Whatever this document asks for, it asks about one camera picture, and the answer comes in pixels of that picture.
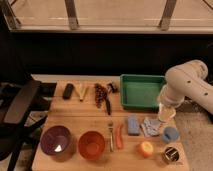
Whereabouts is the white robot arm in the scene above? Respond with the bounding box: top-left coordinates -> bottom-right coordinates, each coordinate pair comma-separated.
158,60 -> 213,123

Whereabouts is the blue plastic cup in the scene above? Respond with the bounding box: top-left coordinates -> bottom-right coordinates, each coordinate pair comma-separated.
162,127 -> 179,143

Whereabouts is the blue sponge block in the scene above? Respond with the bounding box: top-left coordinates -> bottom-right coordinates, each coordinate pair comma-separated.
127,116 -> 140,136

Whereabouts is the green plastic tray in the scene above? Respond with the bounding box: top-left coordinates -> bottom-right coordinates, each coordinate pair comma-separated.
120,74 -> 165,110

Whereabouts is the yellow orange toy fruit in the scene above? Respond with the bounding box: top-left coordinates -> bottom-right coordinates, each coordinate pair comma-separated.
139,141 -> 154,158

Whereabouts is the metal can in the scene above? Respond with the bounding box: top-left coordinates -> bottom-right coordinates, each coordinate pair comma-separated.
163,147 -> 180,164

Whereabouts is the small black clip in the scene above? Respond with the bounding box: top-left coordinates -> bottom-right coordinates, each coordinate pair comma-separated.
107,82 -> 118,93

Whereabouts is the silver fork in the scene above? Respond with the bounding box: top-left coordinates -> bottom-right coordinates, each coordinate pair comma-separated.
108,121 -> 114,152

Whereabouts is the dark red grape bunch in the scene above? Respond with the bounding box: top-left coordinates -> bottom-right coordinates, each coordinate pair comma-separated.
94,83 -> 107,108

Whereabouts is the orange bowl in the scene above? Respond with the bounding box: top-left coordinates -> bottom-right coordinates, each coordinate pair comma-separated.
78,131 -> 106,161

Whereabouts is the yellow banana peel toy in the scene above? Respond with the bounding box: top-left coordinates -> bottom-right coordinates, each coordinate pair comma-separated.
75,83 -> 88,101

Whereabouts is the black rectangular block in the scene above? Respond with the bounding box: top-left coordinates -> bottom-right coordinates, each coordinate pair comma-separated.
62,83 -> 74,99

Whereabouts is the purple bowl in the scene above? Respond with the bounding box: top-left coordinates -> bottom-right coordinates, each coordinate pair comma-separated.
40,125 -> 71,156

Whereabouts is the black office chair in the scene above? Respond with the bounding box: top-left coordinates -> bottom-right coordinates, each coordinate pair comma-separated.
0,80 -> 56,171

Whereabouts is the black handled utensil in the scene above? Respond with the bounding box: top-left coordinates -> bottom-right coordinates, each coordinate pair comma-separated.
105,92 -> 111,115

